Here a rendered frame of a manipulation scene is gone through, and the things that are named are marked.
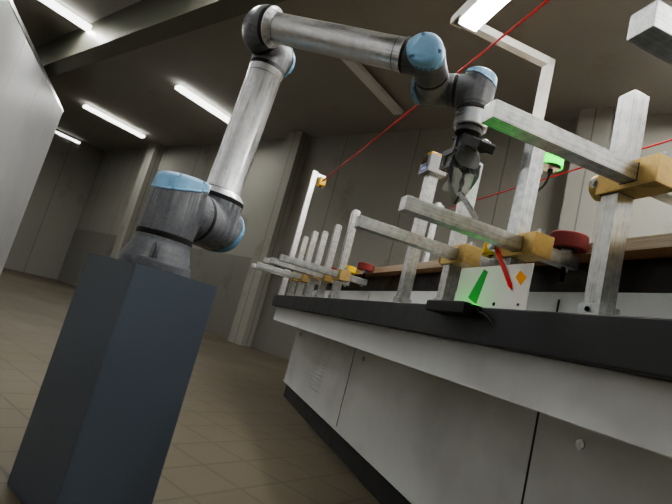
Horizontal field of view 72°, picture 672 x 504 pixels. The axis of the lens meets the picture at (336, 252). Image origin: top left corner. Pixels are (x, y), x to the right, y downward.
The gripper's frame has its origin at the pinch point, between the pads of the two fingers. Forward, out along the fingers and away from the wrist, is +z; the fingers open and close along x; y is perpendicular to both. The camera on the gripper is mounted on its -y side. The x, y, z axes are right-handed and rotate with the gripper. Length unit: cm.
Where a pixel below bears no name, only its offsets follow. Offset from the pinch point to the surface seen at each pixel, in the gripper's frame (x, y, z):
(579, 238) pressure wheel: -17.6, -24.2, 7.7
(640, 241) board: -22.4, -34.6, 7.9
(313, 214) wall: -81, 550, -108
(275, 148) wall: -10, 652, -216
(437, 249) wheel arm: 0.4, 3.2, 13.6
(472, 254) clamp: -7.8, -0.3, 12.7
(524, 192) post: -6.2, -18.0, -0.2
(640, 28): 23, -70, 3
